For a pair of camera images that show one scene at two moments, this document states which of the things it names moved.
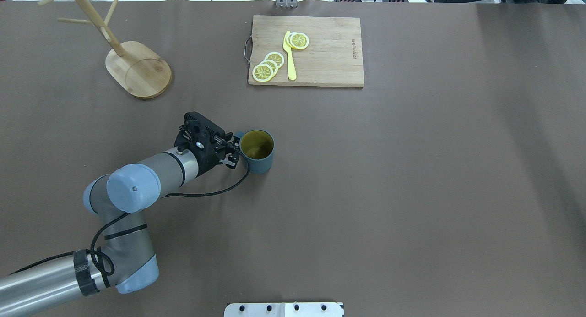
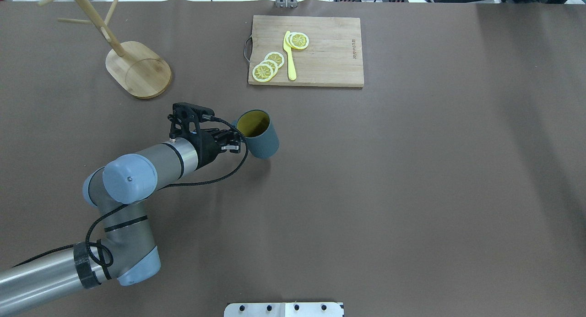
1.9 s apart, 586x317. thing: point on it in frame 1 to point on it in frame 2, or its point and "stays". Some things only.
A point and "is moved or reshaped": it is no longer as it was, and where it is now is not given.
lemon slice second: x=272 y=64 stays
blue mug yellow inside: x=257 y=146 is moved or reshaped
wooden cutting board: x=333 y=56 stays
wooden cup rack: x=136 y=67 stays
